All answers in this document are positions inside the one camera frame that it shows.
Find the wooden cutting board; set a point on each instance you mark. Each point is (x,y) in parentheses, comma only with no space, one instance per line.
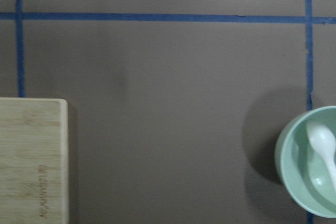
(34,160)

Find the green bowl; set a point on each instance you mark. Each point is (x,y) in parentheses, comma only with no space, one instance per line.
(301,170)

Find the white plastic spoon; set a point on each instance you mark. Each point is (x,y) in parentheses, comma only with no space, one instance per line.
(322,141)

